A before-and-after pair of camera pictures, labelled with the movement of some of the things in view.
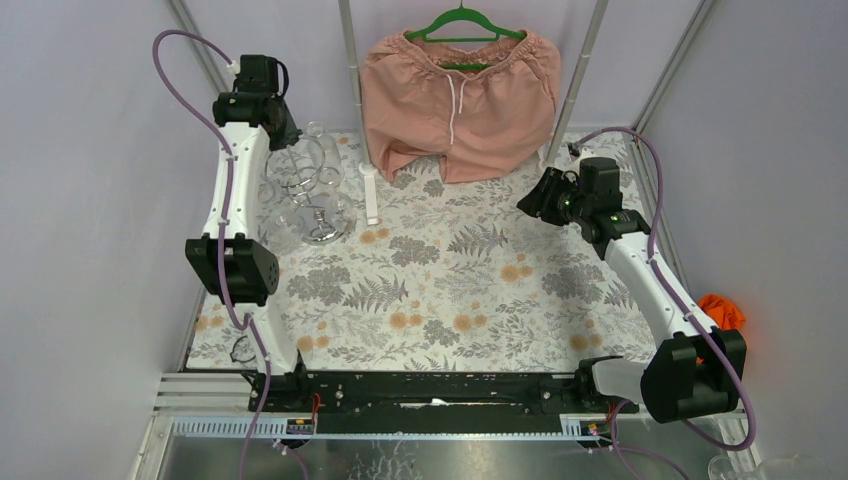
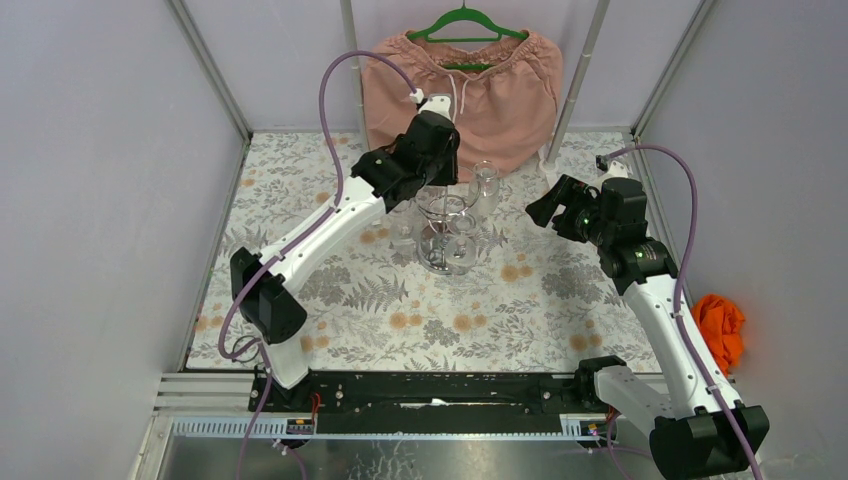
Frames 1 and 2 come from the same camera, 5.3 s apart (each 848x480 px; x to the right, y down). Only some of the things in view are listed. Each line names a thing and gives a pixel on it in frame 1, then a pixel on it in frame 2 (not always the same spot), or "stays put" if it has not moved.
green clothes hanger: (464, 14) stays put
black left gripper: (285, 125) to (441, 168)
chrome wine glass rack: (298, 166) to (446, 244)
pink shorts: (487, 107) stays put
